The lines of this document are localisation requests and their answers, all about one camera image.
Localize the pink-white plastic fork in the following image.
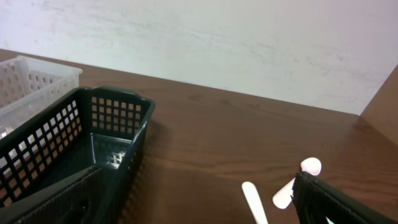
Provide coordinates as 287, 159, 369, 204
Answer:
272, 157, 322, 209

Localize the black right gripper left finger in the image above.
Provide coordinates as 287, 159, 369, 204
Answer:
1, 166, 103, 223

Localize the clear plastic basket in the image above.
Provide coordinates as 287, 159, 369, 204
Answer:
1, 55, 82, 138

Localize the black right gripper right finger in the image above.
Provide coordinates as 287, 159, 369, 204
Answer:
291, 171, 397, 224

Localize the white plastic fork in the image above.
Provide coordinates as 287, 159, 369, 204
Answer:
241, 181, 269, 224

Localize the dark green plastic basket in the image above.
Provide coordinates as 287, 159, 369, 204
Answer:
1, 86, 155, 223

